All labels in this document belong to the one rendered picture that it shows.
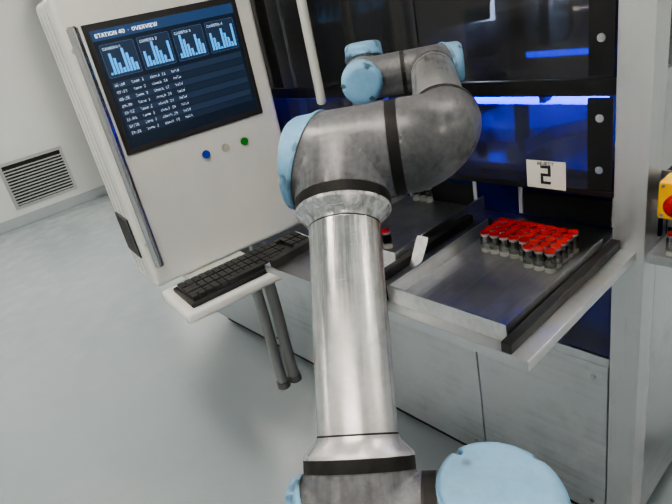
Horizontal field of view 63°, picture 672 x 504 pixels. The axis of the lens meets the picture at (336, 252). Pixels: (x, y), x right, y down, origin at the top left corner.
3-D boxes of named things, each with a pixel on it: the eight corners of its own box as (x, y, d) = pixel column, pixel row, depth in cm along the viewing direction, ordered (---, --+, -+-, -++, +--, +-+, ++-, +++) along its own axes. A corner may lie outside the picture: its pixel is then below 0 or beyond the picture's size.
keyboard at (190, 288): (296, 235, 166) (295, 228, 165) (322, 246, 155) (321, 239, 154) (173, 292, 147) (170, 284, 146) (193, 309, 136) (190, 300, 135)
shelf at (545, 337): (394, 200, 161) (393, 194, 160) (651, 244, 111) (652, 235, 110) (265, 271, 134) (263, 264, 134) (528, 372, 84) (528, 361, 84)
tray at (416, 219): (406, 196, 157) (404, 184, 155) (484, 208, 138) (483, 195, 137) (319, 244, 138) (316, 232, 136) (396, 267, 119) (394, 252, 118)
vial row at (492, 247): (485, 247, 119) (483, 228, 117) (564, 265, 106) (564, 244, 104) (479, 251, 118) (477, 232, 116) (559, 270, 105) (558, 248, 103)
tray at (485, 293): (487, 232, 126) (486, 218, 124) (602, 254, 107) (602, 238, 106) (389, 301, 107) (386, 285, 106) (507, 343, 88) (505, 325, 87)
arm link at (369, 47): (339, 48, 105) (344, 43, 112) (349, 105, 109) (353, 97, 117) (380, 40, 103) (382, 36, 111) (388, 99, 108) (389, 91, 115)
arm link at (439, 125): (499, 96, 57) (458, 24, 99) (394, 114, 59) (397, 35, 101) (505, 197, 63) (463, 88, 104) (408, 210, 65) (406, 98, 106)
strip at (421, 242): (421, 258, 120) (417, 234, 118) (432, 261, 118) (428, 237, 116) (378, 288, 113) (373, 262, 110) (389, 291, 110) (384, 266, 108)
